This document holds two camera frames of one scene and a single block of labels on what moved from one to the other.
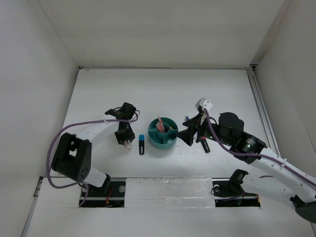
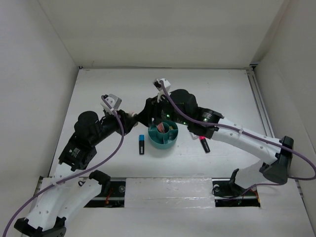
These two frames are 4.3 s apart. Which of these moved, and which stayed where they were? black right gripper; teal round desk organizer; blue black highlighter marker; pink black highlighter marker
Moved: black right gripper
Stayed: pink black highlighter marker; teal round desk organizer; blue black highlighter marker
